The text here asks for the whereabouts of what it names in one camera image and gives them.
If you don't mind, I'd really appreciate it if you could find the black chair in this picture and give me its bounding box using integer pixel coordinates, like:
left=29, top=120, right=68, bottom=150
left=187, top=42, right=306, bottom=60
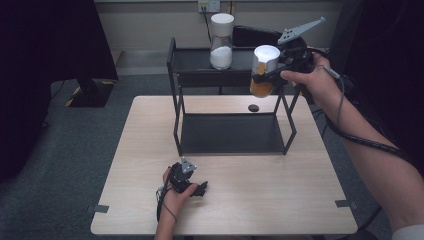
left=218, top=25, right=284, bottom=96

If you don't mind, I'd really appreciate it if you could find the black curtain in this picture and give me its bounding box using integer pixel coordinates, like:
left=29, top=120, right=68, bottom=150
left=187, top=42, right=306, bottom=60
left=0, top=0, right=119, bottom=183
left=346, top=0, right=424, bottom=168

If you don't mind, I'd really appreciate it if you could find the person's left hand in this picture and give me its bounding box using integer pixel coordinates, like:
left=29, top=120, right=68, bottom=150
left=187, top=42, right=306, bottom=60
left=159, top=167, right=199, bottom=223

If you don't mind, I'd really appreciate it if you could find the person's right hand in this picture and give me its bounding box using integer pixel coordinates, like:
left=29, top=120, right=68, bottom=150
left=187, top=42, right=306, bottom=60
left=280, top=54, right=344, bottom=109

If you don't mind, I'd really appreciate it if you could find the grey tape strip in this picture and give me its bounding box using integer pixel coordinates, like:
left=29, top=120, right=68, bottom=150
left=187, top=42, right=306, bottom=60
left=85, top=204, right=110, bottom=214
left=334, top=199, right=360, bottom=210

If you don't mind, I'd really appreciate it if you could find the black stand base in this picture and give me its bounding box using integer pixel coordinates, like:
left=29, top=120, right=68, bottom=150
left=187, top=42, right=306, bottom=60
left=64, top=78, right=116, bottom=108

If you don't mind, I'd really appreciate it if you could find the grey plug with thin cable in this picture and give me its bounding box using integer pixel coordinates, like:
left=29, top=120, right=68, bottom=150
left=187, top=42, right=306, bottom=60
left=322, top=64, right=346, bottom=129

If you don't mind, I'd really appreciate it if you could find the jar of orange powder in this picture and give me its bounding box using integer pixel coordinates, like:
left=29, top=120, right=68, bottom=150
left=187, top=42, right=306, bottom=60
left=249, top=44, right=282, bottom=99

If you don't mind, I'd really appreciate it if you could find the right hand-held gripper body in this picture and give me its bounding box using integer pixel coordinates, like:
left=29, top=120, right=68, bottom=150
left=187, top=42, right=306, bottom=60
left=277, top=17, right=326, bottom=74

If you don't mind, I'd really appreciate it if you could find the black power cord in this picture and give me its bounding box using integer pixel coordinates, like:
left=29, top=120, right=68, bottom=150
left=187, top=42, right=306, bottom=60
left=202, top=6, right=213, bottom=38

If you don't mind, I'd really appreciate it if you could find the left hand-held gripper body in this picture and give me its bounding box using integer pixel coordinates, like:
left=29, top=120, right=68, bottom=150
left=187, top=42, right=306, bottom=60
left=169, top=157, right=198, bottom=194

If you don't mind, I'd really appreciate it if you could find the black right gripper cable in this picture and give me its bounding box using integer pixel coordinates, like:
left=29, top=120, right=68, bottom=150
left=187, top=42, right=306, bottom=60
left=324, top=114, right=416, bottom=166

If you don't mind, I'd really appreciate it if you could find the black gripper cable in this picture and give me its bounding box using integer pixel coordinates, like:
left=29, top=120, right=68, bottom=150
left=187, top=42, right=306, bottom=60
left=324, top=114, right=416, bottom=166
left=155, top=185, right=178, bottom=224

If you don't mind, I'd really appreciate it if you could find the jar of white powder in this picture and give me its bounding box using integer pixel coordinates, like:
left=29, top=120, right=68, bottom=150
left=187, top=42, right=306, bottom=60
left=209, top=13, right=235, bottom=71

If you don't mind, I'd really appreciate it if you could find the black metal shelf rack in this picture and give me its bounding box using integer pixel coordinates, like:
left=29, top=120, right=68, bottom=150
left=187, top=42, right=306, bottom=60
left=166, top=36, right=314, bottom=157

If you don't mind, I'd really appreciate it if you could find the white sleeve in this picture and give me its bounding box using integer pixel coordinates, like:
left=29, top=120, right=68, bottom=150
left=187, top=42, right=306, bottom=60
left=389, top=224, right=424, bottom=240

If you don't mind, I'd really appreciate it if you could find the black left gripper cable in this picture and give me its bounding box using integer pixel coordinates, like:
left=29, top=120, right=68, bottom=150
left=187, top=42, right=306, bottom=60
left=155, top=185, right=178, bottom=224

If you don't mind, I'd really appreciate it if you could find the grey stand panel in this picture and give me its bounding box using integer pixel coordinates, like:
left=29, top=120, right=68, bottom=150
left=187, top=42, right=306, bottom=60
left=324, top=0, right=364, bottom=83

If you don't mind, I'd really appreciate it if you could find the white wall outlet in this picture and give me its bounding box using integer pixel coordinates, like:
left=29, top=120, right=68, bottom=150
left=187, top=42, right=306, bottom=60
left=197, top=0, right=221, bottom=14

